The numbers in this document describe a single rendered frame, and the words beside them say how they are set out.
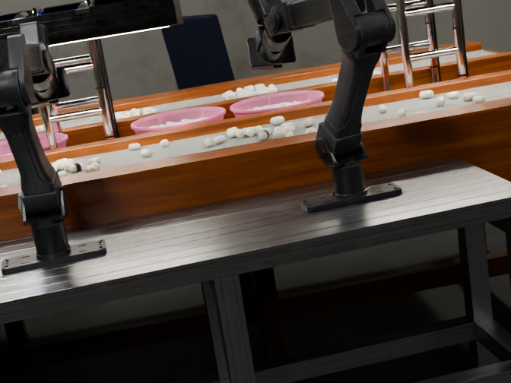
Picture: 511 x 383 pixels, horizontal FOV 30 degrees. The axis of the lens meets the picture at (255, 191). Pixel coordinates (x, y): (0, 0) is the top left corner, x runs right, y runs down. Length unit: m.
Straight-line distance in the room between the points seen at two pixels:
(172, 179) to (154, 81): 2.84
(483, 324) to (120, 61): 3.07
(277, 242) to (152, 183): 0.43
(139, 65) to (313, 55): 0.90
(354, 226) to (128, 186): 0.55
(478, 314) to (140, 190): 0.79
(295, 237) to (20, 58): 0.58
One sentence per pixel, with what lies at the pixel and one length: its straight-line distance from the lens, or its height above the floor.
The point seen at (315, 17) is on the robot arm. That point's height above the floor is 1.04.
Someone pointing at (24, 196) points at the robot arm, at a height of 0.81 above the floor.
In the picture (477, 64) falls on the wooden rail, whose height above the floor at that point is 0.75.
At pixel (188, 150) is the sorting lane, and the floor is 0.74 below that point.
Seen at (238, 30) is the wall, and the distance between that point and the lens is 4.92.
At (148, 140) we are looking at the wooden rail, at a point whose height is 0.75.
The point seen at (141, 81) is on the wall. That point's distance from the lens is 4.88.
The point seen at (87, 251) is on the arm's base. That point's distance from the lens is 1.86.
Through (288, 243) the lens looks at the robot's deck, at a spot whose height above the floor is 0.67.
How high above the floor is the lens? 1.19
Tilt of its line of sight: 14 degrees down
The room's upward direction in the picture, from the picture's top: 9 degrees counter-clockwise
